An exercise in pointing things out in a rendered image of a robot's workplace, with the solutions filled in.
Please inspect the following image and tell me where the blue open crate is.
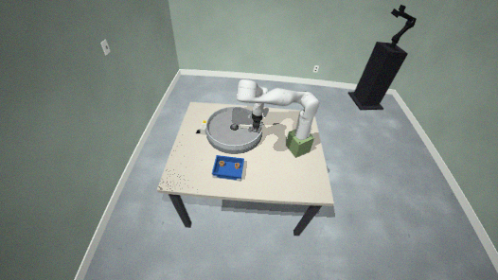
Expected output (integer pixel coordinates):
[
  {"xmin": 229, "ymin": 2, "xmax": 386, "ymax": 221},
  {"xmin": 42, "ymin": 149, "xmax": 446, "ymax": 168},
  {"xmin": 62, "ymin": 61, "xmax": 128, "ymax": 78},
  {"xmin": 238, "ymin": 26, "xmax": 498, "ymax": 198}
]
[{"xmin": 212, "ymin": 155, "xmax": 244, "ymax": 181}]

